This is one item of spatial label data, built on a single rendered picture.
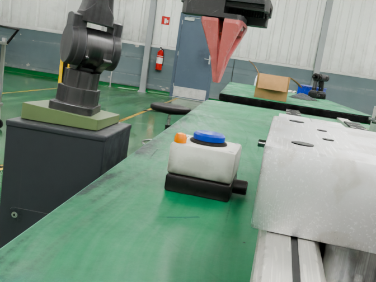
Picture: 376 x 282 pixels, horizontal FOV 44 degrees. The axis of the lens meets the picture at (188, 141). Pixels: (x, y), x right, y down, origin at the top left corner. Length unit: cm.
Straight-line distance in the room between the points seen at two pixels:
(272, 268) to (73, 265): 20
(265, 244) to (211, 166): 35
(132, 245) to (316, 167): 22
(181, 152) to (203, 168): 3
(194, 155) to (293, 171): 34
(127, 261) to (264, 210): 18
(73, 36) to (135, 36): 1117
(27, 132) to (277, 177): 75
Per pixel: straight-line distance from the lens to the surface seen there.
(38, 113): 94
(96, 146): 88
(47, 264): 36
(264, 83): 288
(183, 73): 1179
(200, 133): 57
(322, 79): 427
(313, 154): 21
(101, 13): 93
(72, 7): 710
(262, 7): 54
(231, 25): 54
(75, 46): 91
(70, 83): 96
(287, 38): 1177
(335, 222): 22
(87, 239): 40
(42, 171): 93
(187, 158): 55
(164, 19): 1195
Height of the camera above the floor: 94
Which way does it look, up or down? 10 degrees down
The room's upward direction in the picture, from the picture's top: 9 degrees clockwise
